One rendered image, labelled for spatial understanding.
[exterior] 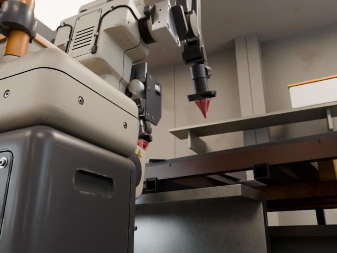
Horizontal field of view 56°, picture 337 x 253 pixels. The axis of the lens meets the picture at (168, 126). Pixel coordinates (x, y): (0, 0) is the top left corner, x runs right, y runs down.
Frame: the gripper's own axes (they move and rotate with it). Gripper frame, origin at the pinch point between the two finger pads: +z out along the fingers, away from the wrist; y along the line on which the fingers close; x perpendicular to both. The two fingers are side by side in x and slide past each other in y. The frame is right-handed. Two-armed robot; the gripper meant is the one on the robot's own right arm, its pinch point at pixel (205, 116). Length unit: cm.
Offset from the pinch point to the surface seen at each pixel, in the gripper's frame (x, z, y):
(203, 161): 9.5, 15.9, 0.9
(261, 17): -309, -96, 5
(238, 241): 26.4, 37.7, -12.0
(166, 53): -327, -85, 149
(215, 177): -25.1, 31.3, 8.7
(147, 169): 6.1, 17.4, 26.3
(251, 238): 26.6, 36.6, -16.1
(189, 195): 34.4, 20.2, -2.0
